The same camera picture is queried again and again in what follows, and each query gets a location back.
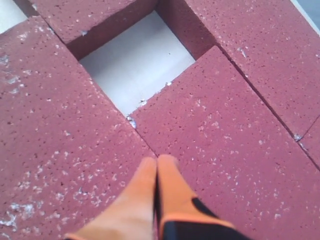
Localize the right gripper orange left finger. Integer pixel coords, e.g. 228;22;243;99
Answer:
64;157;157;240

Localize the red brick bottom stack left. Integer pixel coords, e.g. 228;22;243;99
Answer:
156;0;320;139

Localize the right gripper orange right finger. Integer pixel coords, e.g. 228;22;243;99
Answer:
157;154;238;240

